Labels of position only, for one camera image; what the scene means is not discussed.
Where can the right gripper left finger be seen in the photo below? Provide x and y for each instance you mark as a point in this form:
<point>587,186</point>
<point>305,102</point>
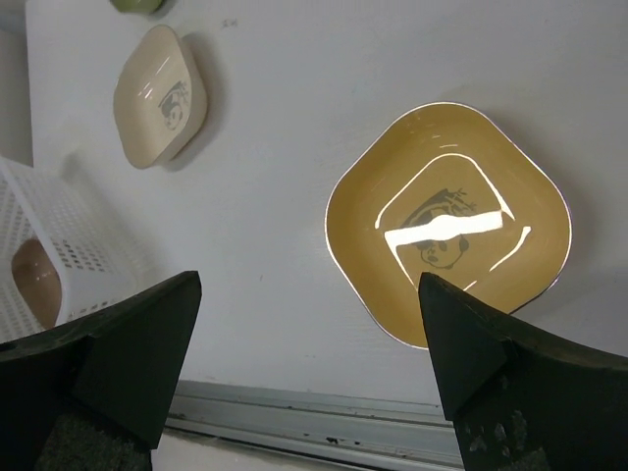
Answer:
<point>95,393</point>

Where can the green plate left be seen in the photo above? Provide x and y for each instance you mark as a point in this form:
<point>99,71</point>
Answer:
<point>143,7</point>

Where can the yellow plate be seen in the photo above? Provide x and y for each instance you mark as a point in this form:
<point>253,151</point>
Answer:
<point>444,190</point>

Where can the brown plate front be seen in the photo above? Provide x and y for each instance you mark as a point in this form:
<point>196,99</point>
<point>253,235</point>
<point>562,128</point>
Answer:
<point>38,282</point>

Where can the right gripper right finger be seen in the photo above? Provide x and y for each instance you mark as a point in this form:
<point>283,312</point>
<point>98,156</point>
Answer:
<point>518,397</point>

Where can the aluminium rail frame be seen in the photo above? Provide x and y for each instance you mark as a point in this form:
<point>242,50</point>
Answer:
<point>366,433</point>

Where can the cream plate left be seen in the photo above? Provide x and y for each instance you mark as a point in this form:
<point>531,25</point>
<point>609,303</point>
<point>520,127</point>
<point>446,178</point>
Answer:
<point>160,101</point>

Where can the white plastic bin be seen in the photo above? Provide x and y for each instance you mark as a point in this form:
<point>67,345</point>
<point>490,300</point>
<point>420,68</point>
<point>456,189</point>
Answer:
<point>90,268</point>

